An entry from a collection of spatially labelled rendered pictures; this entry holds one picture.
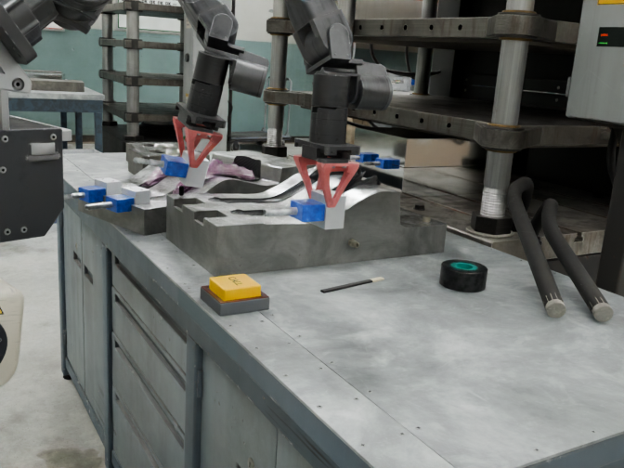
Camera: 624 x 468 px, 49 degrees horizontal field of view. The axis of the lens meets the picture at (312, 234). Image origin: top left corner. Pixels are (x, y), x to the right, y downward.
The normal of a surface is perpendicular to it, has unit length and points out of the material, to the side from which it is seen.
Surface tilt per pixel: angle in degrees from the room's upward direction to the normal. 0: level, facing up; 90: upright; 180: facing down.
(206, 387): 90
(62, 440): 0
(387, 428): 0
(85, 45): 90
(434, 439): 0
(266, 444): 90
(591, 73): 90
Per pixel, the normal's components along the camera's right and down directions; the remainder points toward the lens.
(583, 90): -0.86, 0.07
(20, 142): 0.72, 0.22
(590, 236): 0.50, 0.25
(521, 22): -0.13, 0.24
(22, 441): 0.07, -0.96
